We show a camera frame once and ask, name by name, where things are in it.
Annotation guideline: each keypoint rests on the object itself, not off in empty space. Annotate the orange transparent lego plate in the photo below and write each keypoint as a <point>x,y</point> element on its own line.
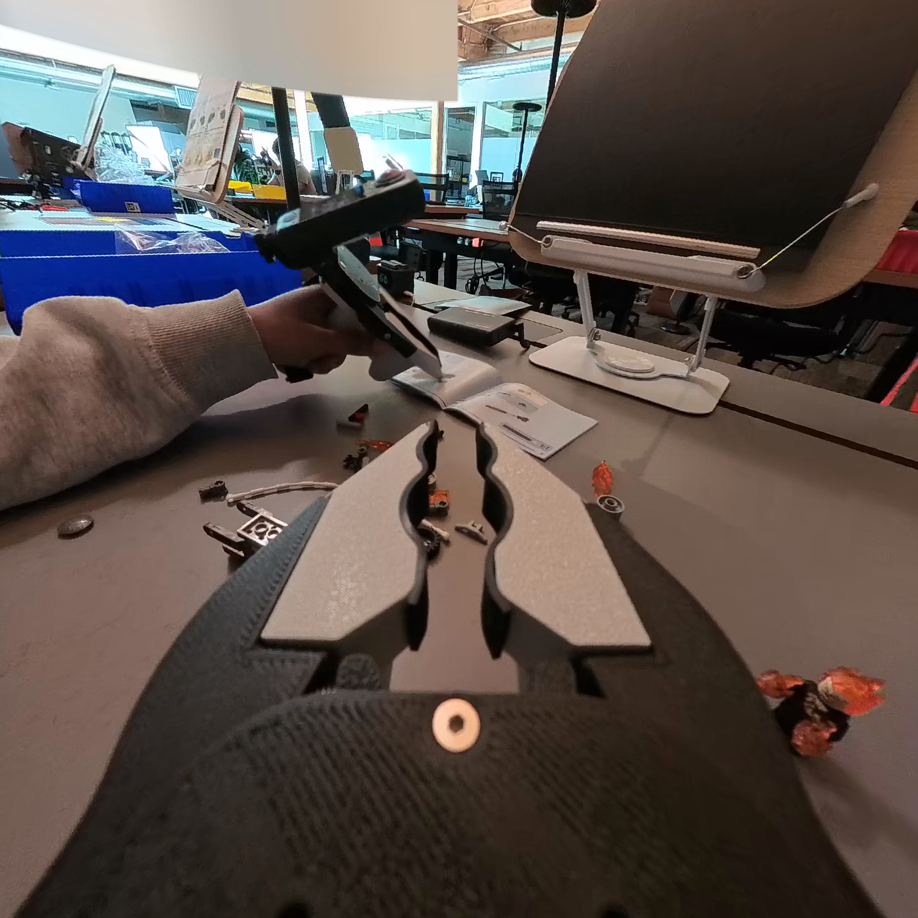
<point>439,500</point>

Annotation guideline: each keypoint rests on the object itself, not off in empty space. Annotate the small black lego clip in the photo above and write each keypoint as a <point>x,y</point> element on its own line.
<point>213,490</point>

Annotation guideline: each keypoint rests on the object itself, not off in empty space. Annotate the round metal desk cap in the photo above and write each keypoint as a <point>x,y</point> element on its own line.
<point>75,526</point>

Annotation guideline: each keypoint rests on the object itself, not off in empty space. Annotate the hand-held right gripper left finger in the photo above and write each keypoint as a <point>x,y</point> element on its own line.
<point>337,559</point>

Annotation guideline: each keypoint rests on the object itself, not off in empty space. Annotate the black lego part with flames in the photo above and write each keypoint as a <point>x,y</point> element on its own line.
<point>810,706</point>

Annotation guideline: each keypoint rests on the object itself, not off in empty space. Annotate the black spiky lego piece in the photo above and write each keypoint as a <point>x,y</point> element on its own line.
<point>355,461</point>

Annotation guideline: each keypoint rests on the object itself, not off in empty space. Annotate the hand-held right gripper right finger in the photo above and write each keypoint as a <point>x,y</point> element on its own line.
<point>566,574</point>

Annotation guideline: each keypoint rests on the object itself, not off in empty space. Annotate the grey lego wheel hub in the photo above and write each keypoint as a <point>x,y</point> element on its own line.
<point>612,505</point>

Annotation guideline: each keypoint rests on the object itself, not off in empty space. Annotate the yellow storage bin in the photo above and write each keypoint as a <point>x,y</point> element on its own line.
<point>265,191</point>

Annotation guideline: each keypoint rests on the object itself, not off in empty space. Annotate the orange transparent lego flame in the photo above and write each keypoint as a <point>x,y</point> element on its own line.
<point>376,444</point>
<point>602,479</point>

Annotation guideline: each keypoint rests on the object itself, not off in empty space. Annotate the pile of clear plastic bags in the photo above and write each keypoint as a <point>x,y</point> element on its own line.
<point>129,158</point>

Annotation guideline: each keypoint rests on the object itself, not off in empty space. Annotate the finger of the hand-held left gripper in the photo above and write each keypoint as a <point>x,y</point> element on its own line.
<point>409,366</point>
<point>362,272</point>

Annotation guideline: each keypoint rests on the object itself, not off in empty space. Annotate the cardboard sheet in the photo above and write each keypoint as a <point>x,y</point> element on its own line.
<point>211,136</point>

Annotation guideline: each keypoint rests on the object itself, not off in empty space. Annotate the black floor lamp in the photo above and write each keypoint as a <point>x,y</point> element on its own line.
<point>558,57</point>

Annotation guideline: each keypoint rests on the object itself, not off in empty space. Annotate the black power adapter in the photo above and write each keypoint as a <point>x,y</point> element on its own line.
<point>470,326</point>

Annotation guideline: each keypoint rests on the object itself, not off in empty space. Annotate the black and red lego pin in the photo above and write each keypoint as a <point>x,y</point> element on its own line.
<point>356,414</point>

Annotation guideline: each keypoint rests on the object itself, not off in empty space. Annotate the small blue storage bin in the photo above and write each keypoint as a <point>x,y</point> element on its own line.
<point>107,195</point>

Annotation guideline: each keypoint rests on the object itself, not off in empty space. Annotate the black lego model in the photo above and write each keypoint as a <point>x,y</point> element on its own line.
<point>258,532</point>

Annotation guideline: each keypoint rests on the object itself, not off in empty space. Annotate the small black device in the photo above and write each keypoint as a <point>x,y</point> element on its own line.
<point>394,276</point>

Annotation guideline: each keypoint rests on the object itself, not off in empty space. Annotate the person's left forearm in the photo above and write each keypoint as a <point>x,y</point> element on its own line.
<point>107,387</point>

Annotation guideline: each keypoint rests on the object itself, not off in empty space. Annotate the black office chair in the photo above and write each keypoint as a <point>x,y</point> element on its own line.
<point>498,197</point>

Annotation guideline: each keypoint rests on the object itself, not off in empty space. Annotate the person's left hand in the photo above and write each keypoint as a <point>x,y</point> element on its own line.
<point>298,326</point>

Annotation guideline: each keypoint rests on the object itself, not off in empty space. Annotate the large blue storage bin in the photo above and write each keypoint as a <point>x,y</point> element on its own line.
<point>107,280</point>

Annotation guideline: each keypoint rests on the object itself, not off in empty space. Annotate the black pole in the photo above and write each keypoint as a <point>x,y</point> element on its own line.
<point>287,158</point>

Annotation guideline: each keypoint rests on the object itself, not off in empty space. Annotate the lego instruction booklet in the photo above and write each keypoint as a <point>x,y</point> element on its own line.
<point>516,416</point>

